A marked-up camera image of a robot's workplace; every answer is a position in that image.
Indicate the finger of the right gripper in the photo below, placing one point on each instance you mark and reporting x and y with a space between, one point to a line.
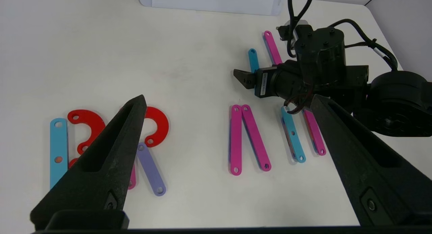
245 79

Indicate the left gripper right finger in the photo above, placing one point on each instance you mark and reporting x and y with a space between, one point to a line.
374 170

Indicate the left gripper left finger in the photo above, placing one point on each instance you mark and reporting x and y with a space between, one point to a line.
101 170

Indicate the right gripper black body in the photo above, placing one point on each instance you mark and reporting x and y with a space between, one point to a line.
268 82

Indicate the medium blue plastic bar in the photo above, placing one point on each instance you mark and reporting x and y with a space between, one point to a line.
253 60

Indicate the long pink plastic bar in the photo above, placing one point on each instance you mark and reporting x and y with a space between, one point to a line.
315 134
255 137
132 178
236 139

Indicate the short pink plastic bar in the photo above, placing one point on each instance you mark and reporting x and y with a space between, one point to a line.
272 48

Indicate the short purple plastic bar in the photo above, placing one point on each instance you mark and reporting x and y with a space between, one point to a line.
151 170

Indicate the small red plastic arc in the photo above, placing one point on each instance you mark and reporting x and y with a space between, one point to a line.
162 122

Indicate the white BRAIN sign card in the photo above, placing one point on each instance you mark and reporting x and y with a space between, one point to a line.
216 2

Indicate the large red plastic arc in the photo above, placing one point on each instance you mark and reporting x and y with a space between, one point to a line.
94 122
73 162

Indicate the long blue plastic bar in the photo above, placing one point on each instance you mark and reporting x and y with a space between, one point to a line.
58 149

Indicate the blue bar with orange underside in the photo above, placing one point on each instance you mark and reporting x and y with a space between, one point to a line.
293 136

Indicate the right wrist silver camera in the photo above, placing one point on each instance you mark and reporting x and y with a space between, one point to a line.
287 28

